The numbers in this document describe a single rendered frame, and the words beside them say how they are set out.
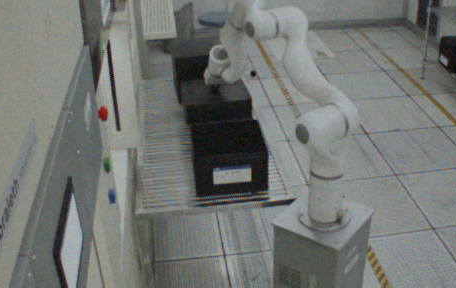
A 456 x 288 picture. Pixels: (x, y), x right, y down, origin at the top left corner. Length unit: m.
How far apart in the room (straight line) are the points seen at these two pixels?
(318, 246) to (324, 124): 0.43
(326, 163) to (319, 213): 0.21
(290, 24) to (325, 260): 0.81
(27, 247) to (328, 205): 1.42
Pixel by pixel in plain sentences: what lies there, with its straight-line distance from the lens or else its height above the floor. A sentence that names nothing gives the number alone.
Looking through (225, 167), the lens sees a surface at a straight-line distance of 2.11.
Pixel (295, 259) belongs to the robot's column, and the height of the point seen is 0.63.
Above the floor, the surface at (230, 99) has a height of 0.95.
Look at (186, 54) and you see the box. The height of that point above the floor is 1.01.
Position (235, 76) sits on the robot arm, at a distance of 2.27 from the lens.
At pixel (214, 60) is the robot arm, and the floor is 1.18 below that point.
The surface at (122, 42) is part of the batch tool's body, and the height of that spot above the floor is 1.31.
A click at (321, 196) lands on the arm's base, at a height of 0.88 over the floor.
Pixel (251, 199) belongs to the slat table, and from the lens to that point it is 2.15.
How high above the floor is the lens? 1.96
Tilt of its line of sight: 28 degrees down
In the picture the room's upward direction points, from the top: 2 degrees counter-clockwise
